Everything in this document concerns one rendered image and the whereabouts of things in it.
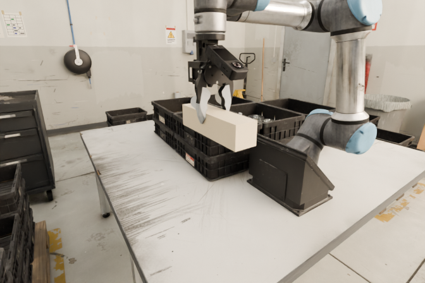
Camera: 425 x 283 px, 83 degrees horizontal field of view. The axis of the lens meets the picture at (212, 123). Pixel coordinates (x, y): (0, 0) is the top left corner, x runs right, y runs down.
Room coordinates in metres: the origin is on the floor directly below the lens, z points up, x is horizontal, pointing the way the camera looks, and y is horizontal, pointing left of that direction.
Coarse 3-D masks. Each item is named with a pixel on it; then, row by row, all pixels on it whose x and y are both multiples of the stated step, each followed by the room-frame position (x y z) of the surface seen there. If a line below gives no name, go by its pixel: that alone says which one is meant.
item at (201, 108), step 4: (204, 88) 0.56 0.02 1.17; (204, 92) 0.56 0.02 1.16; (208, 92) 0.57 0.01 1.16; (196, 96) 0.59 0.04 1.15; (204, 96) 0.56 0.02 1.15; (208, 96) 0.57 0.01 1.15; (192, 100) 0.60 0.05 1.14; (200, 100) 0.56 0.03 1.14; (204, 100) 0.56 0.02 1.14; (192, 104) 0.60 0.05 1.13; (196, 104) 0.56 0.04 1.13; (200, 104) 0.56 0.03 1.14; (204, 104) 0.56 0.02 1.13; (196, 108) 0.57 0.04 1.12; (200, 108) 0.56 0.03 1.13; (204, 108) 0.56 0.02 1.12; (200, 112) 0.56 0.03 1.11; (204, 112) 0.56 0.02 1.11; (200, 116) 0.56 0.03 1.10; (204, 116) 0.56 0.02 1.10; (200, 120) 0.56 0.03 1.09; (204, 120) 0.57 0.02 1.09
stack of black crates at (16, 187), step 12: (0, 168) 1.28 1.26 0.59; (12, 168) 1.31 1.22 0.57; (0, 180) 1.28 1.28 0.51; (12, 180) 1.31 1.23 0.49; (24, 180) 1.32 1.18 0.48; (0, 192) 1.18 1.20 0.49; (12, 192) 1.02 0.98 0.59; (24, 192) 1.27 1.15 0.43; (0, 204) 0.99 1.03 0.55; (12, 204) 1.02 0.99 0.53; (24, 204) 1.18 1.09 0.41; (0, 216) 0.98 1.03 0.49; (24, 216) 1.12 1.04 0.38; (24, 228) 1.03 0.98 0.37
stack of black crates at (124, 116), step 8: (112, 112) 2.68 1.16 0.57; (120, 112) 2.73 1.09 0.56; (128, 112) 2.79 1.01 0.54; (136, 112) 2.84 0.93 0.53; (144, 112) 2.61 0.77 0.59; (112, 120) 2.43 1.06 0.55; (120, 120) 2.47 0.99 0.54; (128, 120) 2.51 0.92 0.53; (136, 120) 2.56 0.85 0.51; (144, 120) 2.61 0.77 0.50
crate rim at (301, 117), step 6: (252, 102) 1.55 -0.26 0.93; (258, 102) 1.55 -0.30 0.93; (222, 108) 1.38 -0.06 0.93; (276, 108) 1.39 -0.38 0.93; (300, 114) 1.24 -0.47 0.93; (276, 120) 1.13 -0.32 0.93; (282, 120) 1.13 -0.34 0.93; (288, 120) 1.16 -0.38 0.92; (294, 120) 1.18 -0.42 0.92; (300, 120) 1.20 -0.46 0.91; (264, 126) 1.08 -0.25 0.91; (270, 126) 1.09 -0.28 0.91
